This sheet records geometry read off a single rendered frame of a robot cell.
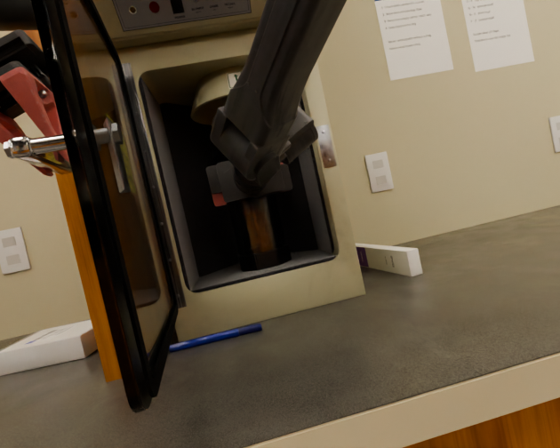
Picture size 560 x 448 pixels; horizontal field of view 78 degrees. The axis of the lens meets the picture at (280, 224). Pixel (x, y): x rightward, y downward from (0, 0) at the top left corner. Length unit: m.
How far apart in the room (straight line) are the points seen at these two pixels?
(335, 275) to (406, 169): 0.61
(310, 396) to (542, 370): 0.20
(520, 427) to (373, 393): 0.16
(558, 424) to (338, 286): 0.32
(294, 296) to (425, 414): 0.31
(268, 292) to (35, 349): 0.40
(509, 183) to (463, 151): 0.19
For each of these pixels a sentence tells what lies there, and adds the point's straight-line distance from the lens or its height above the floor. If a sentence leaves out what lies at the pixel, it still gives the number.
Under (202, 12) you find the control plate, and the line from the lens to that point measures 0.61.
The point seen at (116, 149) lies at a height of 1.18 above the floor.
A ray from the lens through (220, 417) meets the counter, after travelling 0.36.
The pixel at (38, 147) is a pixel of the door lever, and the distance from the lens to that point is 0.32.
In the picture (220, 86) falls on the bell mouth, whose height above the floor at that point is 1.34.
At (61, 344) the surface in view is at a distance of 0.71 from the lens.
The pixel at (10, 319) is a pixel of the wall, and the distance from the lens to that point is 1.19.
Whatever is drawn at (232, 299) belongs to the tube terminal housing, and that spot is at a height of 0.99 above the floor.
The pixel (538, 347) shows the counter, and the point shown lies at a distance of 0.41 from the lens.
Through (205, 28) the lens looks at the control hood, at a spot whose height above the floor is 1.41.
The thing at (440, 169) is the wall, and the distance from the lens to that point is 1.19.
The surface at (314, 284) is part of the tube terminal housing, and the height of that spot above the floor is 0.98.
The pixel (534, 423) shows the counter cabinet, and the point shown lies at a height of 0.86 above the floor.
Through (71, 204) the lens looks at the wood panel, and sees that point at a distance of 0.52.
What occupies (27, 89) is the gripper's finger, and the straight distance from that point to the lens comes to 0.37.
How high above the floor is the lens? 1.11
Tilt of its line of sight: 2 degrees down
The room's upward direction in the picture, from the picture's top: 12 degrees counter-clockwise
